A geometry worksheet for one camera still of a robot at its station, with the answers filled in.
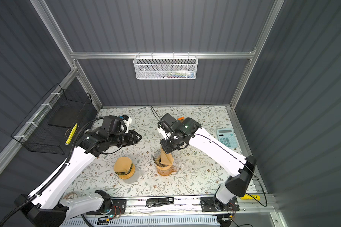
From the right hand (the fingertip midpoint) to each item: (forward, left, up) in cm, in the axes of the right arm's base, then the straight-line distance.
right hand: (166, 149), depth 70 cm
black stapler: (-20, +8, -17) cm, 27 cm away
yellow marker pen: (+6, +48, +6) cm, 49 cm away
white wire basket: (+82, +4, -2) cm, 82 cm away
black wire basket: (+10, +60, +7) cm, 61 cm away
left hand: (+6, +13, +3) cm, 14 cm away
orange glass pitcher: (-4, +1, -21) cm, 22 cm away
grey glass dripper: (-1, +6, -9) cm, 11 cm away
